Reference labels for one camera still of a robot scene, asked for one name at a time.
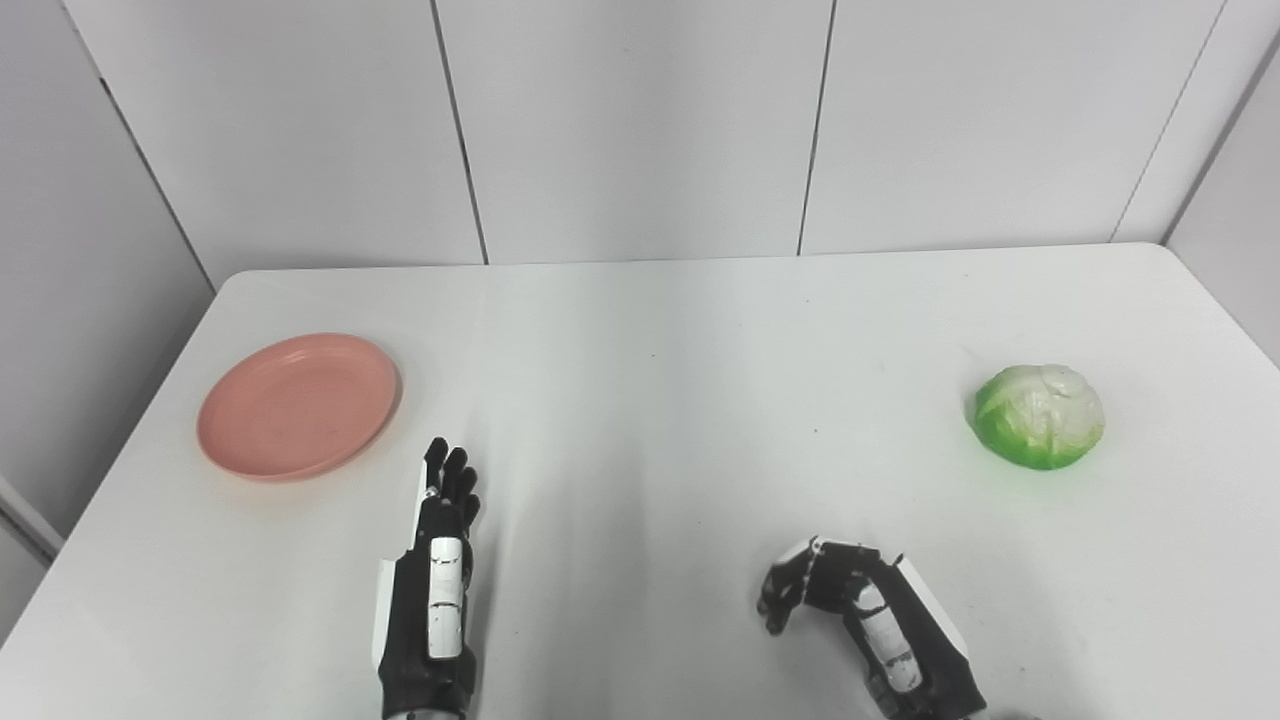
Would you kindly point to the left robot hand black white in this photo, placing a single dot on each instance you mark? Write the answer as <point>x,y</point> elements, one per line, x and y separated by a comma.
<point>443,600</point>

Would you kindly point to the green white cabbage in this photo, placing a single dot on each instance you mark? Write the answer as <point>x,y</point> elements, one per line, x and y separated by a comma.
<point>1040,416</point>

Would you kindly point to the pink round plate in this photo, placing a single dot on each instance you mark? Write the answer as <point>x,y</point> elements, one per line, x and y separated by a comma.
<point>298,405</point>

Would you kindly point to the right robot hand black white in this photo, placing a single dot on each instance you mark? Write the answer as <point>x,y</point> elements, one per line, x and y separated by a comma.
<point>880,610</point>

